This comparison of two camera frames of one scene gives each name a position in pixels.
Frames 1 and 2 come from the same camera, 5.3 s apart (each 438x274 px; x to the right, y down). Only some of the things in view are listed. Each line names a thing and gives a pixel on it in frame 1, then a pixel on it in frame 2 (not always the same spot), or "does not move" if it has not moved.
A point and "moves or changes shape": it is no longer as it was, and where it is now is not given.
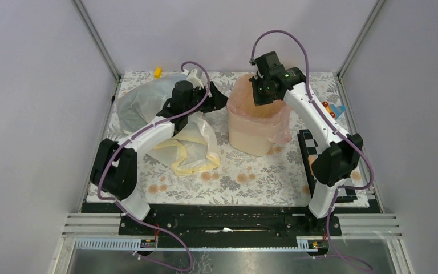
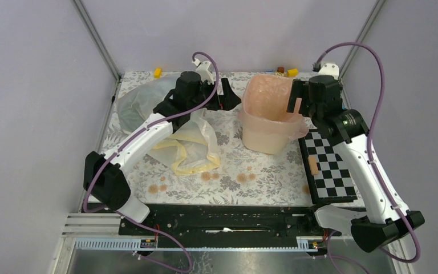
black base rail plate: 223,220 does not move
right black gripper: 258,100 → 300,89
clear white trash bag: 194,149 does not move
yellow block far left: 158,73 does not move
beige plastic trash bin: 252,129 moves or changes shape
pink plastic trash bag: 243,111 moves or changes shape
